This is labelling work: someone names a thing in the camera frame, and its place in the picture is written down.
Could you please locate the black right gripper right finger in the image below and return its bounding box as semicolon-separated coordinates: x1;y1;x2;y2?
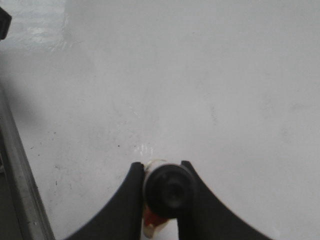
177;160;269;240

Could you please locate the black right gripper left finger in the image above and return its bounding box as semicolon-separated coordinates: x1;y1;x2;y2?
68;162;145;240

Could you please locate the white marker with taped pad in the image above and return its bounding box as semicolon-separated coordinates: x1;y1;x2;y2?
142;159;197;239

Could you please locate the white whiteboard with metal frame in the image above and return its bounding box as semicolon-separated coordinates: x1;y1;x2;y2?
0;0;320;240

